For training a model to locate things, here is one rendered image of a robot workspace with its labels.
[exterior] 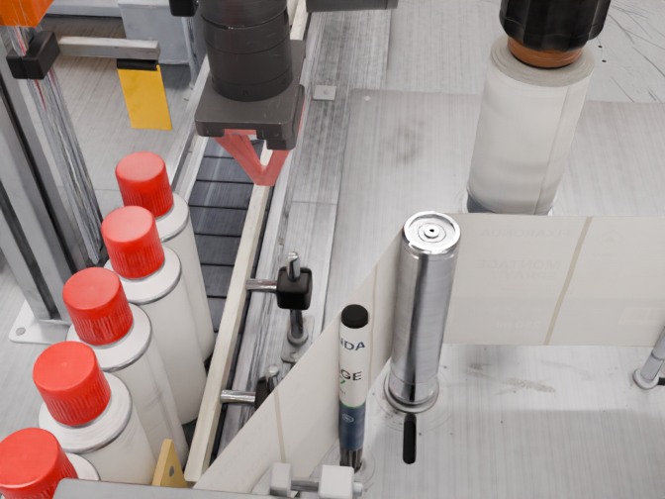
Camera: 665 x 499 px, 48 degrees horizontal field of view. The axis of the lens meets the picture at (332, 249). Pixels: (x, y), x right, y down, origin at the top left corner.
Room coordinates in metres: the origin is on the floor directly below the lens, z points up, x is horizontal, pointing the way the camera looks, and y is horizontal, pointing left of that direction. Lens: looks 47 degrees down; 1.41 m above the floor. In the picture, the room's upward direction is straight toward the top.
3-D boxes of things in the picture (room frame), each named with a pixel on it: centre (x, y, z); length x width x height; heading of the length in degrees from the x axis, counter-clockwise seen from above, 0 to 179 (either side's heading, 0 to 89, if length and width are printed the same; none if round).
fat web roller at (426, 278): (0.33, -0.06, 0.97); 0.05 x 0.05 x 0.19
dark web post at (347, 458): (0.27, -0.01, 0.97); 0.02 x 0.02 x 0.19
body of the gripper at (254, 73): (0.45, 0.06, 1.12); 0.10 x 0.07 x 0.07; 175
